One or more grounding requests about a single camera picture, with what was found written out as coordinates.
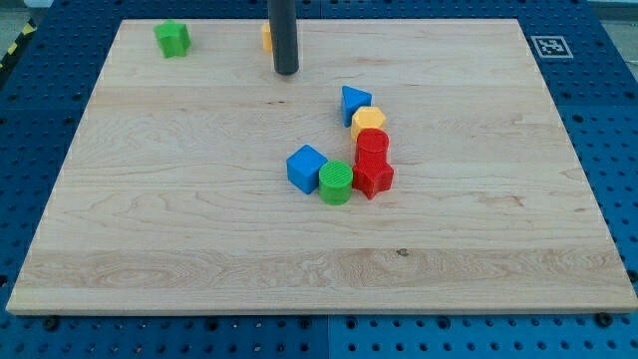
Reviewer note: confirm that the yellow heart block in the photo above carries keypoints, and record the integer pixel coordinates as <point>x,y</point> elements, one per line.
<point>266,38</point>

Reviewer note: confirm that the blue triangle block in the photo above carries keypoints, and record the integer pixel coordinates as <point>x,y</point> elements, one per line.
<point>352,100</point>

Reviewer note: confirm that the green cylinder block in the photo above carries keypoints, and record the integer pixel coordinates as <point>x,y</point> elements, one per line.
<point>335,182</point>

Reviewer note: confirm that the blue cube block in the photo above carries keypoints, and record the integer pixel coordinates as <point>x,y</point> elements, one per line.
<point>303,168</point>

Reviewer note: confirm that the red star block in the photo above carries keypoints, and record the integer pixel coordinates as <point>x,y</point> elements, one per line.
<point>372,177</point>

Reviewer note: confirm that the red cylinder block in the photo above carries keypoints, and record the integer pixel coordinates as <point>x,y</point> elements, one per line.
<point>372,145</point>

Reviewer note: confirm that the yellow hexagon block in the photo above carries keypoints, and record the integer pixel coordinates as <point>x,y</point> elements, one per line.
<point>367,117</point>

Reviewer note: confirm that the light wooden board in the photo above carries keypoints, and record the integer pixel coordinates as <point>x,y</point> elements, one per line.
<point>173,198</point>

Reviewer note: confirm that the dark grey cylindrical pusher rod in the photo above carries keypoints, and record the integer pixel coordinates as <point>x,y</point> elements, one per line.
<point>283,27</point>

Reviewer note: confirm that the green star block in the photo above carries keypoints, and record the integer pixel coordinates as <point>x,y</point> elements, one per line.
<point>173,38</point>

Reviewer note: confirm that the white fiducial marker tag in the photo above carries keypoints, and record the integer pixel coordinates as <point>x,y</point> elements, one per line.
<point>551,47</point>

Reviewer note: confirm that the black yellow hazard tape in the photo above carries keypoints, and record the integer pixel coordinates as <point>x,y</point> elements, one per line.
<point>19,45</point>

